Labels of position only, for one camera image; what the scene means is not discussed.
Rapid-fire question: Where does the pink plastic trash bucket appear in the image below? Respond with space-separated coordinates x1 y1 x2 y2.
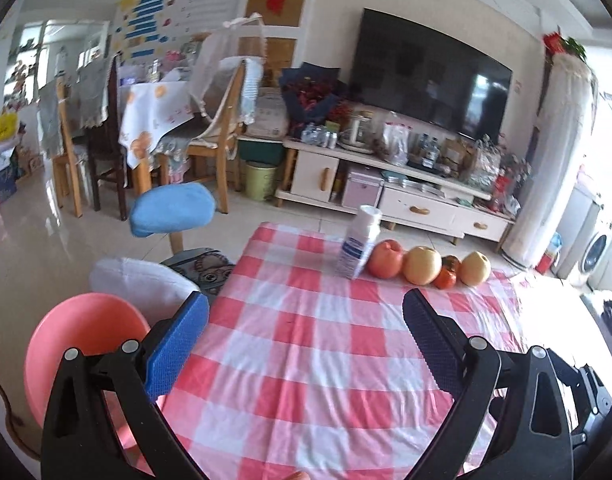
24 292 167 461

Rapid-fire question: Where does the person's left hand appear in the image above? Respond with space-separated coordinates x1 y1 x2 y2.
283 471 310 480

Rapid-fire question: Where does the white washing machine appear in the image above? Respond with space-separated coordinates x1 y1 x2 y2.
552 182 612 287

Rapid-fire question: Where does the orange tangerine with leaf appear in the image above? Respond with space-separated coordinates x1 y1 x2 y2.
433 266 458 290

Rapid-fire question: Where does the yellow pear right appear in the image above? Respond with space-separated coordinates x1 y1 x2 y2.
459 252 491 287

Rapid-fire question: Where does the yellow pear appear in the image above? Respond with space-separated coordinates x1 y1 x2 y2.
402 246 441 286
459 252 491 287

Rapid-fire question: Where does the white cushioned stool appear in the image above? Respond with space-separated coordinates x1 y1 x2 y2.
89 258 199 326

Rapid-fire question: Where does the yellow pear left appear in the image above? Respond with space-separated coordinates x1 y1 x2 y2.
402 246 441 286

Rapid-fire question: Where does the red apple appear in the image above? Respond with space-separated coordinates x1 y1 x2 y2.
365 240 406 280

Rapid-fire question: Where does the white standing air conditioner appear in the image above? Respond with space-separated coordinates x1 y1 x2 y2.
501 32 598 270

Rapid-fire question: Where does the red white checkered tablecloth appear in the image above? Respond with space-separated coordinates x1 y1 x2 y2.
130 221 552 480

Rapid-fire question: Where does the white plastic milk bottle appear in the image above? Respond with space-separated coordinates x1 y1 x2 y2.
336 205 382 280

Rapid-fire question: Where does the blue cushioned stool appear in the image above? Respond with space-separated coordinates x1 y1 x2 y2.
129 182 217 237

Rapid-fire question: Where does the cream tv cabinet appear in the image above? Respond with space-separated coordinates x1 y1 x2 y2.
275 140 514 244

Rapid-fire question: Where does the pink storage box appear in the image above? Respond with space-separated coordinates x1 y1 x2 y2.
341 165 384 209

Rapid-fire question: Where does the green waste bin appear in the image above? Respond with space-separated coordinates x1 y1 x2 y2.
245 162 277 202

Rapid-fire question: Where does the wooden chair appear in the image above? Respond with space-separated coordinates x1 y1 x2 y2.
187 60 246 214

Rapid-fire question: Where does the black flat television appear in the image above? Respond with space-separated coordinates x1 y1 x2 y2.
349 9 512 144

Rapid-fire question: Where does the dark flower bouquet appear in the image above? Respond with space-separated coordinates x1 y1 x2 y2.
279 62 347 138

